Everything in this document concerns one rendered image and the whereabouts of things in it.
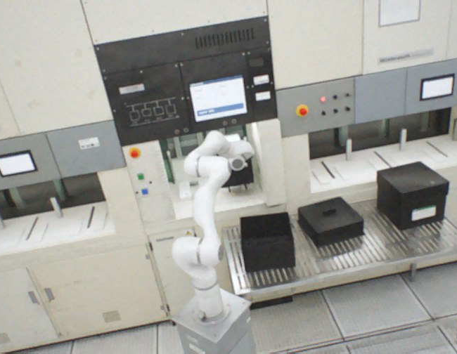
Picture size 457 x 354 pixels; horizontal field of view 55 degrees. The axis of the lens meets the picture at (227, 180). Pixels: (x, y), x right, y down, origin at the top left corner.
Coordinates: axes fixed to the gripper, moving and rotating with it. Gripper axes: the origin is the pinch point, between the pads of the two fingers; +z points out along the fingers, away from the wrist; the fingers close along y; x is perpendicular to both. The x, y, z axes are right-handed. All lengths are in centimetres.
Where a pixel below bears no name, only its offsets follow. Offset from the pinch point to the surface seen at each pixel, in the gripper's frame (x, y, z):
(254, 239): -46, 3, -40
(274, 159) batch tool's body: -5.6, 22.1, -23.3
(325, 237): -41, 40, -56
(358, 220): -37, 61, -53
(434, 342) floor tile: -123, 101, -73
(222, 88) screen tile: 39.6, -1.4, -18.8
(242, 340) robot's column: -65, -15, -94
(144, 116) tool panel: 31, -45, -19
